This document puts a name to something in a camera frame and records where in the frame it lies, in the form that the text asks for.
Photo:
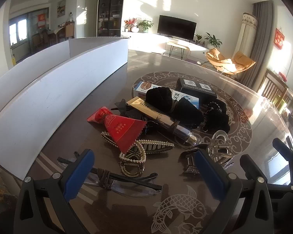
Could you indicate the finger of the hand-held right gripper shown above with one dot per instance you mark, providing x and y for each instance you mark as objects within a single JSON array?
[
  {"x": 282, "y": 147},
  {"x": 251, "y": 167}
]

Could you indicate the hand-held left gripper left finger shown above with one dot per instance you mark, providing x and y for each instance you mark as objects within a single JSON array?
[{"x": 79, "y": 173}]

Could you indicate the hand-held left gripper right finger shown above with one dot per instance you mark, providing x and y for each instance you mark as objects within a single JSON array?
[{"x": 210, "y": 173}]

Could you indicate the rhinestone hair clip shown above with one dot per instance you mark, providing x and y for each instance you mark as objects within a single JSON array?
[{"x": 191, "y": 165}]

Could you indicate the clear hair claw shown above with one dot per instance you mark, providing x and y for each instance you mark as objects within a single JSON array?
[{"x": 219, "y": 136}]

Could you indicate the rimless glasses black arms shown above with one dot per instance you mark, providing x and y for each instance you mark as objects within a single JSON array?
[{"x": 127, "y": 179}]

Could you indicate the black velvet bow beaded trim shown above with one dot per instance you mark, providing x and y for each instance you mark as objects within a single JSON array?
[{"x": 217, "y": 119}]

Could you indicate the red foil packet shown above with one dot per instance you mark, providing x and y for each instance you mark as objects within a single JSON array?
[{"x": 117, "y": 129}]

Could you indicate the black sock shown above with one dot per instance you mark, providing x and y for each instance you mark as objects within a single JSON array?
[{"x": 185, "y": 114}]

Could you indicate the pearl hair claw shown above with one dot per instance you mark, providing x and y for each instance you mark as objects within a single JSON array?
[{"x": 146, "y": 147}]

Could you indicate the black plastic hair clip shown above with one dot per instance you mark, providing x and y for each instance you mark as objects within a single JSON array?
[{"x": 122, "y": 107}]

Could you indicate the white cardboard box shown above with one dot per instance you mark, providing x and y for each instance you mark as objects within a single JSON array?
[{"x": 51, "y": 97}]

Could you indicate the black printed box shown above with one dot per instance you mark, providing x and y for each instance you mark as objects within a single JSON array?
[{"x": 195, "y": 87}]

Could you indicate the gold and silver tube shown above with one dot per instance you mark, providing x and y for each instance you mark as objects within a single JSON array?
[{"x": 146, "y": 109}]

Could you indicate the blue and white medicine box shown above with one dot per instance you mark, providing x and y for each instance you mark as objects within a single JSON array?
[{"x": 142, "y": 87}]

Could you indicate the brown patterned glass desktop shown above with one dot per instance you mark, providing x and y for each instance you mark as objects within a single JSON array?
[{"x": 107, "y": 209}]

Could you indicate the slatted wooden chair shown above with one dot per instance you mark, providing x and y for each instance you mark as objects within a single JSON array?
[{"x": 271, "y": 87}]

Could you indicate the floral patterned blanket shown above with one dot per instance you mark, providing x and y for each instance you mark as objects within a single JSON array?
[{"x": 2, "y": 192}]

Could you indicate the orange butterfly chair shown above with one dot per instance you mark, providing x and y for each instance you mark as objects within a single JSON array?
[
  {"x": 243, "y": 62},
  {"x": 216, "y": 58}
]

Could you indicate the grey curtain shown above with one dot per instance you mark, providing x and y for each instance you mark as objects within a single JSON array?
[{"x": 261, "y": 41}]

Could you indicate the covered standing air conditioner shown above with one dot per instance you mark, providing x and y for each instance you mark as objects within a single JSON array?
[{"x": 245, "y": 34}]

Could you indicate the tall leafy potted plant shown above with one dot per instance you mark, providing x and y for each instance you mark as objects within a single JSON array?
[{"x": 213, "y": 40}]

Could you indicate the hairpin leg coffee table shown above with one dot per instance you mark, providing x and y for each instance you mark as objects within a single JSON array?
[{"x": 178, "y": 45}]

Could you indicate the small potted plant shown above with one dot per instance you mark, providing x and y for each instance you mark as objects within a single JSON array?
[{"x": 198, "y": 37}]

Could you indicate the black television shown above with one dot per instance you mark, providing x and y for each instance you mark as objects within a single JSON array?
[{"x": 177, "y": 26}]

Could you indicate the red door poster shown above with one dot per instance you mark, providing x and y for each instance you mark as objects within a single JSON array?
[{"x": 41, "y": 20}]

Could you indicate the red flower plant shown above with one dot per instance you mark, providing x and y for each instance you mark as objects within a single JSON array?
[{"x": 130, "y": 22}]

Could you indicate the green potted plant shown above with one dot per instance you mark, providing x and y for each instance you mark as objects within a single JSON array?
[{"x": 145, "y": 25}]

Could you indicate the dark display cabinet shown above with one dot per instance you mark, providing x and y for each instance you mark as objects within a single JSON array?
[{"x": 111, "y": 7}]

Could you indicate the red wall hanging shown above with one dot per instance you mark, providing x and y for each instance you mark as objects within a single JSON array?
[{"x": 279, "y": 39}]

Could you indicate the framed wall painting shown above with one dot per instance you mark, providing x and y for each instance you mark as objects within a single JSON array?
[{"x": 61, "y": 7}]

